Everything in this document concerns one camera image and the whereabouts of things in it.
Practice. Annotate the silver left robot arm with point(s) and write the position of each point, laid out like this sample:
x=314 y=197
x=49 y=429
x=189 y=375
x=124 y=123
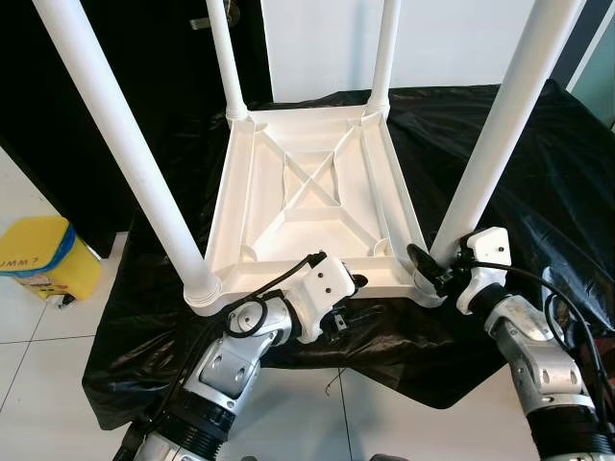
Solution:
x=231 y=360

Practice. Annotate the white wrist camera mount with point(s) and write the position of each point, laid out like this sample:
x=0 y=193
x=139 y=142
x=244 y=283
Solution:
x=485 y=259
x=322 y=288

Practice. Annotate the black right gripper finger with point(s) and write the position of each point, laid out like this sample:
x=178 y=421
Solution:
x=425 y=263

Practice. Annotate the black plastic table cover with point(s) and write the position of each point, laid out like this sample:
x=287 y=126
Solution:
x=567 y=182

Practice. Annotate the yellow and blue package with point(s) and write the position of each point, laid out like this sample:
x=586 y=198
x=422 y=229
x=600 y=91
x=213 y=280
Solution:
x=43 y=259

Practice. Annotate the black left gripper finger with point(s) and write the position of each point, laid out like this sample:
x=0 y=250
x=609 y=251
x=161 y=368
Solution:
x=357 y=280

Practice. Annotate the grey right robot foot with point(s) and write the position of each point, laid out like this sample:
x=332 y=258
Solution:
x=389 y=457

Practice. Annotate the white plastic table leg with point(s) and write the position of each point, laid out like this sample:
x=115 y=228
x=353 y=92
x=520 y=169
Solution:
x=384 y=53
x=509 y=115
x=125 y=144
x=226 y=53

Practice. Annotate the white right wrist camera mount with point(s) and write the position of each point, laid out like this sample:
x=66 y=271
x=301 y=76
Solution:
x=485 y=259

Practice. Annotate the black door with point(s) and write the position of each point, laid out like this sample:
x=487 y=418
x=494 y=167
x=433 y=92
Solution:
x=58 y=96

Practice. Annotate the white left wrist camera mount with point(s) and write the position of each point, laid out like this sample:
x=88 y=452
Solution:
x=322 y=288

